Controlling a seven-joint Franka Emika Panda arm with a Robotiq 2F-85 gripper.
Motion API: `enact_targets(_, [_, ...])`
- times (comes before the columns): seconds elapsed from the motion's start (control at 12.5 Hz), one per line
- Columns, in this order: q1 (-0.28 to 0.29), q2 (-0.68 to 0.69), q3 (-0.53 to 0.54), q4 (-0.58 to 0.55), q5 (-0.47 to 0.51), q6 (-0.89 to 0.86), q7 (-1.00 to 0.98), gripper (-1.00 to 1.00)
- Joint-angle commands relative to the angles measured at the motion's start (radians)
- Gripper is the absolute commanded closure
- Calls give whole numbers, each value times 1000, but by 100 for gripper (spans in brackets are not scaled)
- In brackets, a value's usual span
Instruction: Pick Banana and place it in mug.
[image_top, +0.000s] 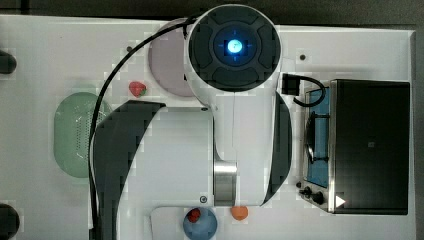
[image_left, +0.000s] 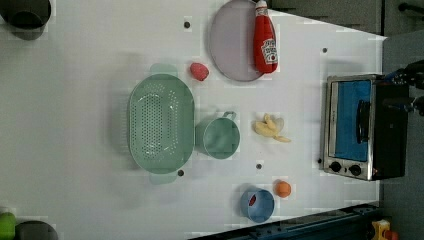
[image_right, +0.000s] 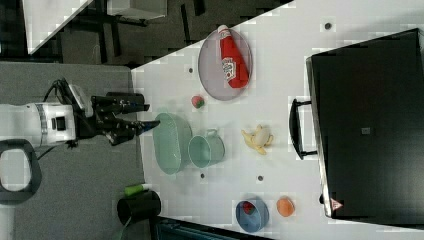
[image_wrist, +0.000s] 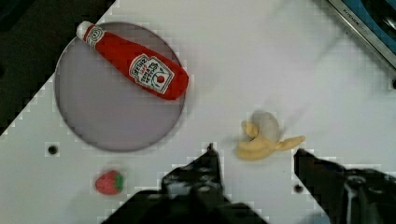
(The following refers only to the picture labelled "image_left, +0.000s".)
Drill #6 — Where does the black cylinder post upper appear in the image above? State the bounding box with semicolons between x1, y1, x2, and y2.
0;0;52;30

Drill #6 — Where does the black cylinder post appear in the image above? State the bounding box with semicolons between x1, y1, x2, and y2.
13;221;58;240
0;0;52;30

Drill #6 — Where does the yellow toy at edge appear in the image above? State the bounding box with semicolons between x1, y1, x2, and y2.
372;220;399;240

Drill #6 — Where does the yellow plush peeled banana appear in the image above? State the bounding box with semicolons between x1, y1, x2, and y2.
253;113;290;143

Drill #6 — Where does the orange plush fruit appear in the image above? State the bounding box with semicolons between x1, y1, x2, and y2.
274;181;292;198

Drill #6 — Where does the black cylinder post lower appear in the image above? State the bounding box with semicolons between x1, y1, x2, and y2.
13;221;58;240

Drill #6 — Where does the red plush strawberry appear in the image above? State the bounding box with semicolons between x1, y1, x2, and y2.
190;63;209;81

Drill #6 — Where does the silver black toaster oven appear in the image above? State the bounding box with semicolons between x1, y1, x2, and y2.
322;74;409;181

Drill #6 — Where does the small red item in cup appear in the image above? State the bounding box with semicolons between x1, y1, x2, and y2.
249;195;256;206

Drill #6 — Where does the red plush ketchup bottle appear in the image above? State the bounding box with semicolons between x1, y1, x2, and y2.
253;0;278;74

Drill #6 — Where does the grey round plate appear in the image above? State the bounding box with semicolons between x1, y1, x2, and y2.
208;0;262;82

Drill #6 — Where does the green cylinder object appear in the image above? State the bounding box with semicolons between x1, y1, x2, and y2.
0;212;16;240

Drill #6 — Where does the green perforated colander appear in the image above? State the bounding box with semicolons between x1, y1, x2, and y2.
128;63;195;185

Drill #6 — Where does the green metal mug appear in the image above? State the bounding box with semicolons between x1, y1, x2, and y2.
195;111;241;159

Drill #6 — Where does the blue cup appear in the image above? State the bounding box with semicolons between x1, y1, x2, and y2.
240;187;275;223

